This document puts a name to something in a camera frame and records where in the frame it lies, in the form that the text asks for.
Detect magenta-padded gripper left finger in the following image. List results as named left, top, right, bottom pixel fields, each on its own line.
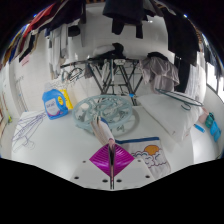
left=70, top=143, right=113, bottom=191

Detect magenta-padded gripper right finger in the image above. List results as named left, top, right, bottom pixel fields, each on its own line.
left=112, top=143, right=156, bottom=191

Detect cartoon print white towel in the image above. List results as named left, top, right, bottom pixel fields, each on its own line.
left=90, top=114, right=172, bottom=179

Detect round pale green peg hanger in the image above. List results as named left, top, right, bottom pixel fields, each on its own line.
left=72, top=94, right=140, bottom=136

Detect white pillow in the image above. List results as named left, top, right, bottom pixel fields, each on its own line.
left=135, top=93, right=201, bottom=143

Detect yellow detergent bottle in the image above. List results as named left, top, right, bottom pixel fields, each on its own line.
left=59, top=88, right=74, bottom=110

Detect blue detergent bottle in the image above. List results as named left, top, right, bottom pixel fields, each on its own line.
left=41, top=83, right=69, bottom=120

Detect dark green hoop hanger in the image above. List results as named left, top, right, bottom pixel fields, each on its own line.
left=154, top=87, right=204, bottom=111

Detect black folding drying rack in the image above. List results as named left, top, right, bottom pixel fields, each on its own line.
left=61, top=58, right=144, bottom=101

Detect green plastic hangers bunch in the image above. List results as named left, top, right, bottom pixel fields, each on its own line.
left=61, top=66, right=84, bottom=83

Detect pink bucket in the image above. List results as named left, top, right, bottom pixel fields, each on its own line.
left=199, top=108, right=211, bottom=124

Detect blue plastic items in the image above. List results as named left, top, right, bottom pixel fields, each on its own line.
left=204, top=112, right=222, bottom=143

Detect grey garment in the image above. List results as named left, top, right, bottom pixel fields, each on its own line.
left=138, top=52, right=181, bottom=94

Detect white folded garment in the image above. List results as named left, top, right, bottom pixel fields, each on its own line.
left=92, top=42, right=126, bottom=58

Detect dark framed window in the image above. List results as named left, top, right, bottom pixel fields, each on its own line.
left=204, top=61, right=224, bottom=101

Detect dark hanging clothes row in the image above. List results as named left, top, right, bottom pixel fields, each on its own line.
left=101, top=0, right=214, bottom=93

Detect colourful hanging clothes row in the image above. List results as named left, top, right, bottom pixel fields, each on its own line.
left=0, top=0, right=88, bottom=78

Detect pink wall sign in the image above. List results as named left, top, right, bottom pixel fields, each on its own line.
left=21, top=54, right=31, bottom=66

